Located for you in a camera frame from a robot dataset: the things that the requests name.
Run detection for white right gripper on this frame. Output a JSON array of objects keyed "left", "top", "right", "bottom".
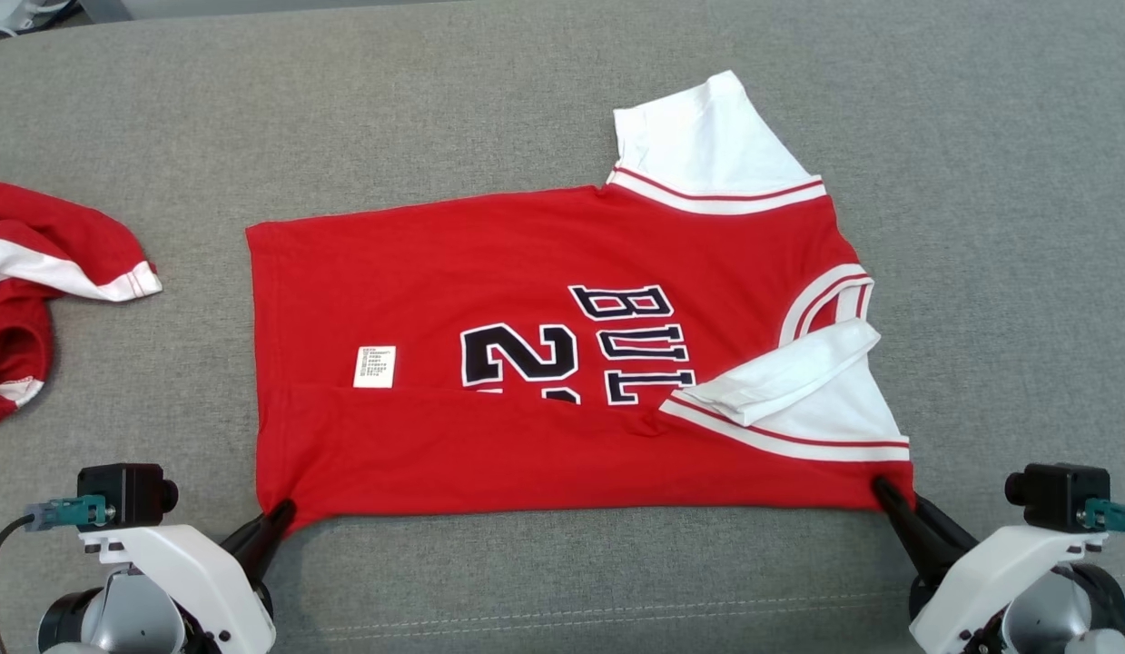
[{"left": 871, "top": 475, "right": 1109, "bottom": 654}]

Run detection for red white-trimmed shorts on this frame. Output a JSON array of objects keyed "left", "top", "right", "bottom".
[{"left": 0, "top": 180, "right": 163, "bottom": 431}]

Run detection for white floor cable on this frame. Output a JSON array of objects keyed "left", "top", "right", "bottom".
[{"left": 0, "top": 0, "right": 74, "bottom": 30}]

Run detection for teal camera connector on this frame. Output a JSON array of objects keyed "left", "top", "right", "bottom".
[
  {"left": 1084, "top": 498, "right": 1125, "bottom": 538},
  {"left": 25, "top": 495, "right": 109, "bottom": 533}
]

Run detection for teal right camera connector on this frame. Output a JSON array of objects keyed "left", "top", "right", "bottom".
[{"left": 1084, "top": 498, "right": 1125, "bottom": 538}]

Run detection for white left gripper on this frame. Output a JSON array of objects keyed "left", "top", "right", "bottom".
[{"left": 79, "top": 500, "right": 298, "bottom": 654}]

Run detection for red white basketball jersey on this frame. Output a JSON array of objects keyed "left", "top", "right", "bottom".
[{"left": 246, "top": 71, "right": 916, "bottom": 537}]

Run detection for teal left camera connector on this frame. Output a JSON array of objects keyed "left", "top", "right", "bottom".
[{"left": 25, "top": 495, "right": 109, "bottom": 533}]

